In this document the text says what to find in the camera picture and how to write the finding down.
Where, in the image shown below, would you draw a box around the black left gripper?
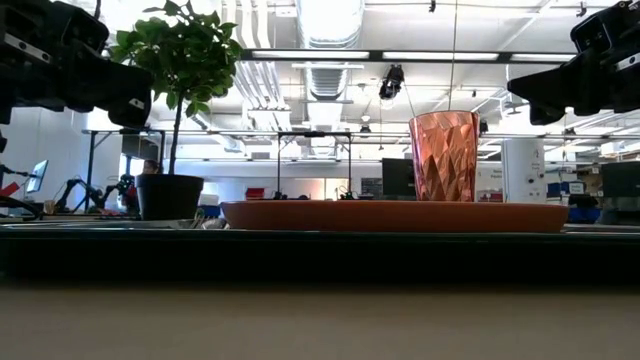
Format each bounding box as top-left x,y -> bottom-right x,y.
0,4 -> 155,129

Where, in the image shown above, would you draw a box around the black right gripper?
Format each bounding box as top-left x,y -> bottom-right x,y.
506,44 -> 640,127

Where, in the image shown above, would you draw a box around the red faceted plastic cup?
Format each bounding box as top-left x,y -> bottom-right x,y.
408,109 -> 482,203

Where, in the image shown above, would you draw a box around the orange round plate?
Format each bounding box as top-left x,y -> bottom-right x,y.
220,199 -> 571,235

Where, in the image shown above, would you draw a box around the dark green plastic tray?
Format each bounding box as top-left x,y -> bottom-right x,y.
0,221 -> 640,285

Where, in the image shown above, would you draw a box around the green plant in black pot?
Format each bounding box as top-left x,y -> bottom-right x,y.
108,0 -> 245,223

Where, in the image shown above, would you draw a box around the white round pillar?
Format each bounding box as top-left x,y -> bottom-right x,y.
500,138 -> 547,204

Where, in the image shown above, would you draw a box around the black screen beside pillar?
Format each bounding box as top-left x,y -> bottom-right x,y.
599,160 -> 640,199

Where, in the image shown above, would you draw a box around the small lit computer monitor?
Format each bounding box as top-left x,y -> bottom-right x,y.
25,159 -> 50,195

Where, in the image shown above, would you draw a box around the blue storage bin rack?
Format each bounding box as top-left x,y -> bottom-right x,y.
546,180 -> 602,225

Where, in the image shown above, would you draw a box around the large black monitor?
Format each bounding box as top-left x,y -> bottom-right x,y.
381,157 -> 417,199

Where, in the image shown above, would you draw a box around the black overhead light bar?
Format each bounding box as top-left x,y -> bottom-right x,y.
239,48 -> 579,65

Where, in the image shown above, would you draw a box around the tan table mat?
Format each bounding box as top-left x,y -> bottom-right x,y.
0,283 -> 640,360

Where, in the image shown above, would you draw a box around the black background table frame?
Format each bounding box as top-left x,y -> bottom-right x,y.
81,128 -> 167,214

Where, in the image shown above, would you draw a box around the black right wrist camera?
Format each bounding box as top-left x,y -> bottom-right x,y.
569,0 -> 640,54

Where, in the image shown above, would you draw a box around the black hanging overhead camera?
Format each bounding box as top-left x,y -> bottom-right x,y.
377,64 -> 406,102

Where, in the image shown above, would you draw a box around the black background rig frame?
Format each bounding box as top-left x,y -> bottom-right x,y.
276,130 -> 353,201

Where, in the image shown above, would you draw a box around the silver ventilation duct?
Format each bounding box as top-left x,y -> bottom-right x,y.
293,0 -> 367,157

